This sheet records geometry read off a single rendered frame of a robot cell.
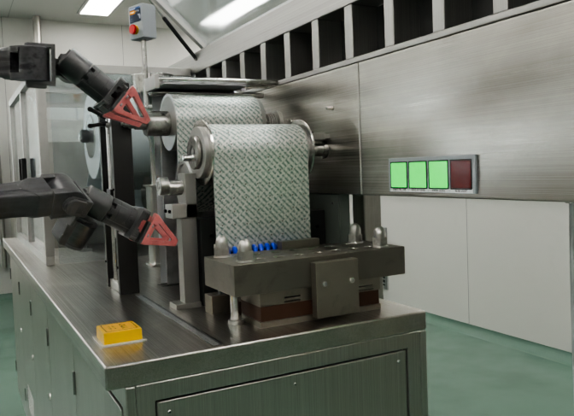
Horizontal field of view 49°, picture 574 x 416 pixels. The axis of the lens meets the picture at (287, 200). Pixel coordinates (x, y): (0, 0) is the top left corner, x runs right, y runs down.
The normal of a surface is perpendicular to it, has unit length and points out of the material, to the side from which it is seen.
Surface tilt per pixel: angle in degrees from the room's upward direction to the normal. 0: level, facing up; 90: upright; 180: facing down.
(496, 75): 90
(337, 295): 90
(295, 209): 90
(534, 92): 90
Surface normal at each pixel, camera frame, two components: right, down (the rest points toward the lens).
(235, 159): 0.47, 0.03
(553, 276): -0.88, 0.06
